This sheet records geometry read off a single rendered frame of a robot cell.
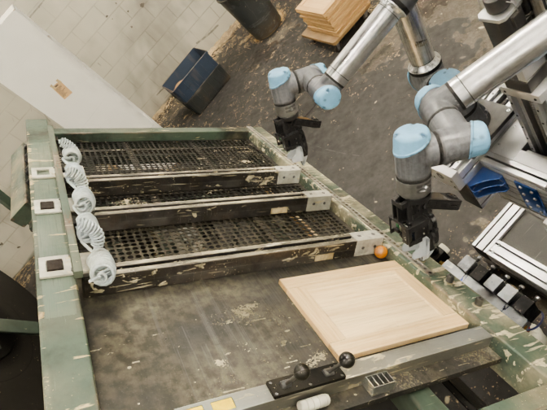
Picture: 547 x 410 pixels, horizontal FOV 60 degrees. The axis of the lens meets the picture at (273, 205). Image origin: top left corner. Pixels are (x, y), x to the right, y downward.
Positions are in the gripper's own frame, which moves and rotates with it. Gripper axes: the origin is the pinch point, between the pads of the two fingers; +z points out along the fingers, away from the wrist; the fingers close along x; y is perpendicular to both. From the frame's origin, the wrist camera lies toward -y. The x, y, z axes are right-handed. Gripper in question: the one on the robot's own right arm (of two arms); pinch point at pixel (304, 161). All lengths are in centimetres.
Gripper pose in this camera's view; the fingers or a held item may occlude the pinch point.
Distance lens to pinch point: 175.2
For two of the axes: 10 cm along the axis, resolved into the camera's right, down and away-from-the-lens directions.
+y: -8.6, 4.3, -2.7
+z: 2.3, 8.0, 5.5
